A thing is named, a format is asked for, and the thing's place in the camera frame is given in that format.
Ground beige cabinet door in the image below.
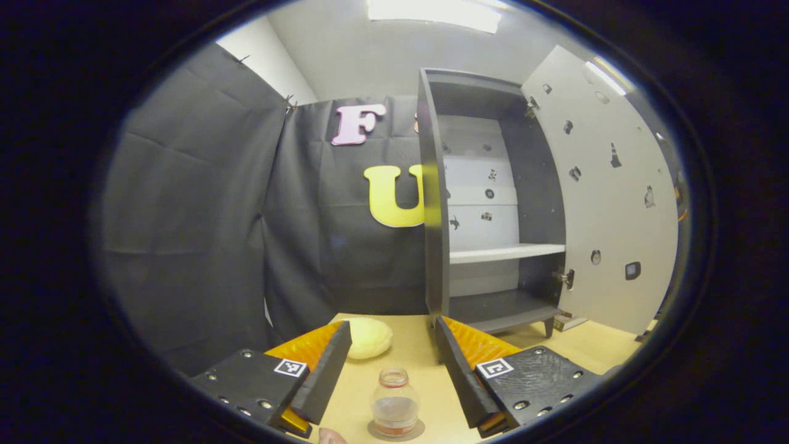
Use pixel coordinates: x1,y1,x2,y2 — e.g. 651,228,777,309
521,44,688,337

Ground narrow ceiling light panel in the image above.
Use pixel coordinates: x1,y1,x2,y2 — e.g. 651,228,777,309
583,59,636,96

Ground round grey coaster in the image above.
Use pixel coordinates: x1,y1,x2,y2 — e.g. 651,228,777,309
367,419,426,442

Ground pale yellow round object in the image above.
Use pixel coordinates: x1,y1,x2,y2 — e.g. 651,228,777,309
345,318,394,360

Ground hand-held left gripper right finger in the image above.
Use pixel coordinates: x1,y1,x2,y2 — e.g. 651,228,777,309
433,316,605,438

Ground grey book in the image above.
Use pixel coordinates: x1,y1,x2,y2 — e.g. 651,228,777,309
553,311,589,332

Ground clear plastic bottle red ring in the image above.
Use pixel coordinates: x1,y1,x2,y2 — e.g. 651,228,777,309
370,368,420,437

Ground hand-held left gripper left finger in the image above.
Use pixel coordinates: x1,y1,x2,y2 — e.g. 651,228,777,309
190,321,353,438

